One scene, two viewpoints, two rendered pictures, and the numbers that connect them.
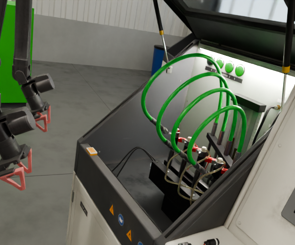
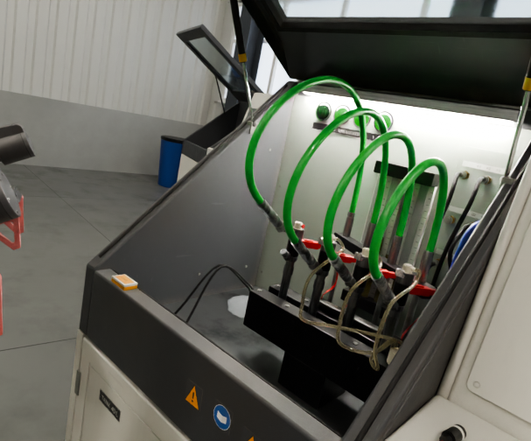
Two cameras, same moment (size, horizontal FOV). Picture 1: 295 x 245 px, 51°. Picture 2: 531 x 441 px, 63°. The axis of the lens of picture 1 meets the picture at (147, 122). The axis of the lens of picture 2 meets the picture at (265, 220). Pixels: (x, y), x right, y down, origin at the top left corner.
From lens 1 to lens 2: 0.40 m
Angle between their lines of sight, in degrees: 16
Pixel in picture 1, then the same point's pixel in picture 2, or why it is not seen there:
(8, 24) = not seen: outside the picture
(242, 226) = (484, 390)
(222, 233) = (449, 411)
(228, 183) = (456, 307)
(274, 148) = not seen: outside the picture
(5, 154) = not seen: outside the picture
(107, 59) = (86, 157)
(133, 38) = (127, 126)
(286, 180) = not seen: outside the picture
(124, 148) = (178, 276)
